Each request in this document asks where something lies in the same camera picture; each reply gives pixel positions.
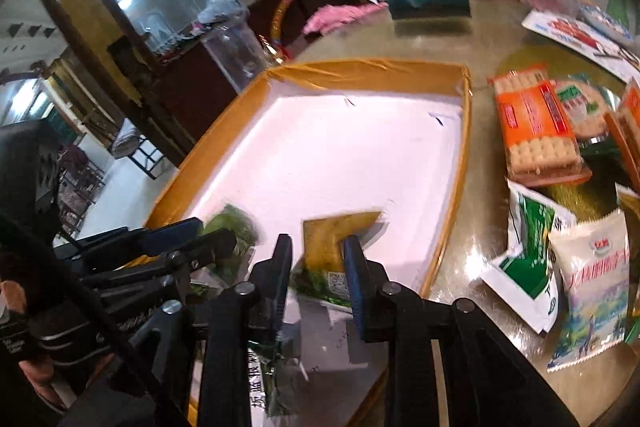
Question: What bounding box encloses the yellow green pea snack packet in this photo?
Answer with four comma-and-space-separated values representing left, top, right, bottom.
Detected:
290, 209, 384, 307

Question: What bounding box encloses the white green banlangen sachet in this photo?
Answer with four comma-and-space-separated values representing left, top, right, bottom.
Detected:
247, 340, 308, 427

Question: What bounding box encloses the orange cracker pack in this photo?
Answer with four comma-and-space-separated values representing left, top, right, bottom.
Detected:
604, 79, 640, 193
489, 64, 592, 188

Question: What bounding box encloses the white milk powder bag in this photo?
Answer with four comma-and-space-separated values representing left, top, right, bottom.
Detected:
547, 209, 630, 372

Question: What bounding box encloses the round green-label cracker pack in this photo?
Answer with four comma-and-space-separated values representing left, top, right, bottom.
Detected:
551, 75, 620, 158

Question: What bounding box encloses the person's left hand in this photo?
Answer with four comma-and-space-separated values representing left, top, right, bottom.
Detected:
1, 281, 66, 410

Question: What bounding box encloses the gold-rimmed white tray box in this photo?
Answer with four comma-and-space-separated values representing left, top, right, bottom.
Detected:
144, 57, 474, 427

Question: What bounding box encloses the gold glitter turntable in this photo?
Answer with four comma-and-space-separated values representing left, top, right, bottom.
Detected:
496, 46, 632, 221

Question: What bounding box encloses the clear plastic pitcher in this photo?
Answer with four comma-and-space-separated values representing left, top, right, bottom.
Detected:
203, 18, 269, 93

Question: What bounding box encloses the wooden round-back chair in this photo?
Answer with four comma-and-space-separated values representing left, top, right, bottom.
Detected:
269, 0, 358, 62

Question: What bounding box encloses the pink cloth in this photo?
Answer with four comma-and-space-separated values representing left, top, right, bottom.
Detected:
303, 2, 387, 36

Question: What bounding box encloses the printed advertising flyer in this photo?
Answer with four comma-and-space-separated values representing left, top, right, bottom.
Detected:
522, 10, 639, 83

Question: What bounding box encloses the blue white ceramic dish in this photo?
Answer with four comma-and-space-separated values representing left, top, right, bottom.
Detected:
579, 4, 634, 46

